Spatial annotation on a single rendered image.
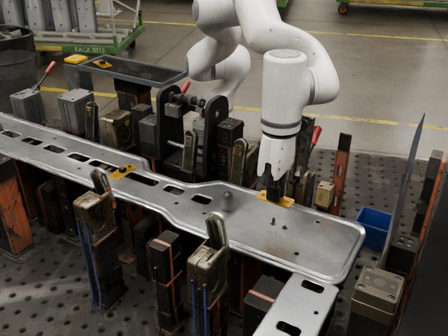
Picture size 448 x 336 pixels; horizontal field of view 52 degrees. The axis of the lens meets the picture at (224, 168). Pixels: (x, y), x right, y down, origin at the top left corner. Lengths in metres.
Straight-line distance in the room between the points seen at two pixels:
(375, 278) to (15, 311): 0.96
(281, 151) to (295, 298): 0.29
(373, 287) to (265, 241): 0.27
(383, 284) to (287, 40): 0.52
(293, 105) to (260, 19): 0.21
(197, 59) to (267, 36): 0.62
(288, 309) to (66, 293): 0.72
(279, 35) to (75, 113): 0.80
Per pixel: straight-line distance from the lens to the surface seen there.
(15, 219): 1.52
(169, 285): 1.13
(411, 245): 0.99
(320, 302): 0.94
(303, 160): 1.15
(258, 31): 1.00
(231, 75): 1.65
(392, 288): 0.92
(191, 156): 1.31
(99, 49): 5.17
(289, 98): 0.90
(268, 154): 0.95
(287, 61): 0.88
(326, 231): 1.10
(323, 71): 0.94
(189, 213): 1.14
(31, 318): 1.39
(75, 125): 1.58
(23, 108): 1.78
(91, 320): 1.34
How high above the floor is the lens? 1.68
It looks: 31 degrees down
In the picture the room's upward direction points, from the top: straight up
